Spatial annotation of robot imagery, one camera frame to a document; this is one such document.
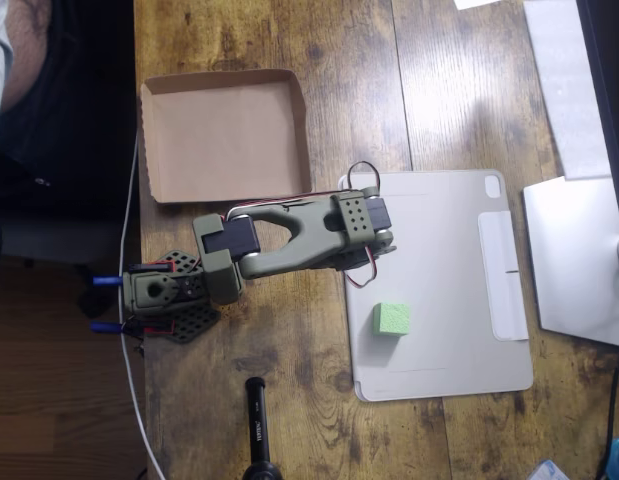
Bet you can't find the green foam cube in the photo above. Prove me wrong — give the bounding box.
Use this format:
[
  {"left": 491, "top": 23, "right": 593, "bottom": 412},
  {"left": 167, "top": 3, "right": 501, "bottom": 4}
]
[{"left": 372, "top": 301, "right": 411, "bottom": 337}]

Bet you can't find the white printed packet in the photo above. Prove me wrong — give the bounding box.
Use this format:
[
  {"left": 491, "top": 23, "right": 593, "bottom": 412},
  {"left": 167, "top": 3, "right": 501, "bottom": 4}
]
[{"left": 529, "top": 459, "right": 573, "bottom": 480}]

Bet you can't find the silver monitor stand base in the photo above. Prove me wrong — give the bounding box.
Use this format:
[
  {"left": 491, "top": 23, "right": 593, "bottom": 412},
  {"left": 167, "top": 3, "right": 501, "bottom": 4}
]
[{"left": 522, "top": 175, "right": 619, "bottom": 349}]

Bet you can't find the red black servo cable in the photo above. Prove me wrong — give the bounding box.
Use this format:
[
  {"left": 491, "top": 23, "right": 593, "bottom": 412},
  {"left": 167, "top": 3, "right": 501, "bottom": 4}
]
[{"left": 342, "top": 160, "right": 383, "bottom": 289}]

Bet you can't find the black Dell monitor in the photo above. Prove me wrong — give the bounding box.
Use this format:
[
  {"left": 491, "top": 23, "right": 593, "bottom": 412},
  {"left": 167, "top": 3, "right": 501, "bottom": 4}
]
[{"left": 574, "top": 0, "right": 619, "bottom": 251}]

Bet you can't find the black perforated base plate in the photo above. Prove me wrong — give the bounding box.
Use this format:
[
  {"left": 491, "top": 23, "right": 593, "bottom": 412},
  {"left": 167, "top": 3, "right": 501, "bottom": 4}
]
[{"left": 138, "top": 248, "right": 223, "bottom": 346}]

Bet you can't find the grey chair part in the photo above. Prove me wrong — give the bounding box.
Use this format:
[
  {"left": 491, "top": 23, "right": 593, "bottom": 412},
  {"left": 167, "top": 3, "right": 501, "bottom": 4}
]
[{"left": 0, "top": 218, "right": 122, "bottom": 265}]

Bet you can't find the brown cardboard tray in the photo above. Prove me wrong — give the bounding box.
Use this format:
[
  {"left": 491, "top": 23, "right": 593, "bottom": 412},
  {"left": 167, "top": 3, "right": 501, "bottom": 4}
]
[{"left": 139, "top": 68, "right": 313, "bottom": 205}]

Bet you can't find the white cable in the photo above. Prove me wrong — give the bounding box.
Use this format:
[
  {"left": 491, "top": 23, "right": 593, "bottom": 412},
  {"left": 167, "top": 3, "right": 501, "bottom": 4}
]
[{"left": 117, "top": 134, "right": 166, "bottom": 480}]

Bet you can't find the person in grey shirt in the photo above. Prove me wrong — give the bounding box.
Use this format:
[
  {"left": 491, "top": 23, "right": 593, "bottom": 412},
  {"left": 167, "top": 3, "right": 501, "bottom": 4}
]
[{"left": 0, "top": 0, "right": 55, "bottom": 149}]

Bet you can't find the black cylindrical tripod handle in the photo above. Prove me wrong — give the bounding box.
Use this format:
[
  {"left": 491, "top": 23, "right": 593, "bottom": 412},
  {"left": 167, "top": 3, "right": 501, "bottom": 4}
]
[{"left": 241, "top": 376, "right": 285, "bottom": 480}]

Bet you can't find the beige tablet folio case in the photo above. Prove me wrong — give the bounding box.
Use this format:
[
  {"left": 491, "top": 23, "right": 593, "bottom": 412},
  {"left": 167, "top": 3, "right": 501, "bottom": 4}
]
[{"left": 337, "top": 169, "right": 534, "bottom": 403}]

